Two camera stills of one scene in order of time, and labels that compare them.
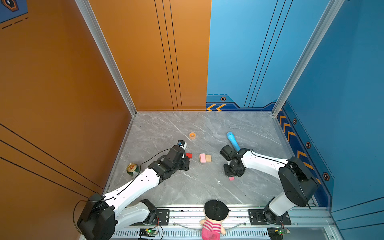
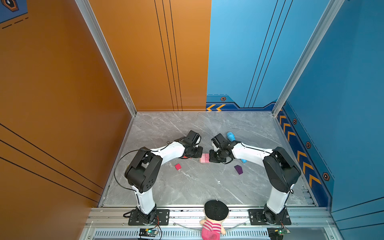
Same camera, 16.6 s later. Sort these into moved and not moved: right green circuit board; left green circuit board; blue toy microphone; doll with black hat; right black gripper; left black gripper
Moved: right black gripper; left black gripper
Not moved: blue toy microphone; right green circuit board; doll with black hat; left green circuit board
